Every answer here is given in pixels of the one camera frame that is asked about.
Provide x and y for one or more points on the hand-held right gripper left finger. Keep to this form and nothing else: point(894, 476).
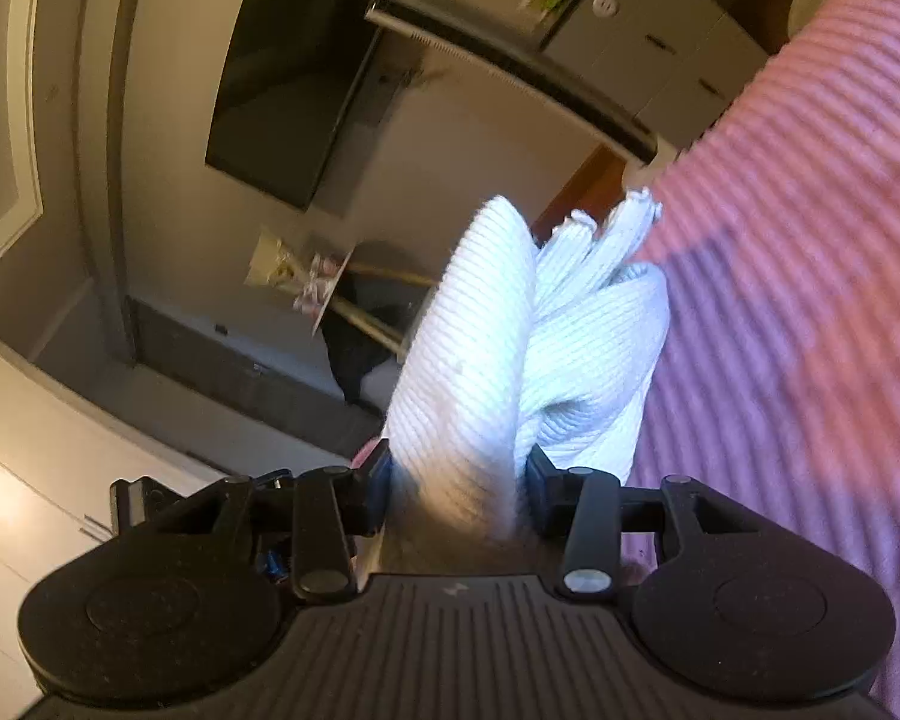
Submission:
point(379, 487)

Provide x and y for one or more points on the wooden frame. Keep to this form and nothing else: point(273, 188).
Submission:
point(390, 274)

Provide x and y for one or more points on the pink ribbed blanket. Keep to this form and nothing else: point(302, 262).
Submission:
point(795, 277)

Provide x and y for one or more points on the black wall television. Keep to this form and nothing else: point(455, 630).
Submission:
point(285, 90)

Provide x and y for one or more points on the white ribbed socks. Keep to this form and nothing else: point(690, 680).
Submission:
point(465, 352)

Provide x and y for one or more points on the white drawer cabinet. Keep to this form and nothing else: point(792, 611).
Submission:
point(645, 67)

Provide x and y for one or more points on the dark low cabinet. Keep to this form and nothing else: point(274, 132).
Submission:
point(210, 360)

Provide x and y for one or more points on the white wardrobe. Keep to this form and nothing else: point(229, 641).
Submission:
point(30, 465)

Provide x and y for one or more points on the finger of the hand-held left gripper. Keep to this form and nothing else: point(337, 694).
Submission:
point(139, 502)

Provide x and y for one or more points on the printed paper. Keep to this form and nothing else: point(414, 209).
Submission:
point(270, 259)

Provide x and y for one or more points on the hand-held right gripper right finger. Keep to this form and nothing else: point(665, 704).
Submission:
point(538, 487)

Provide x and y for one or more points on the black cloth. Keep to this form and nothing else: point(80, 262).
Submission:
point(352, 364)

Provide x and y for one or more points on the grey wall shelf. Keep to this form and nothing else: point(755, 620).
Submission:
point(510, 60)

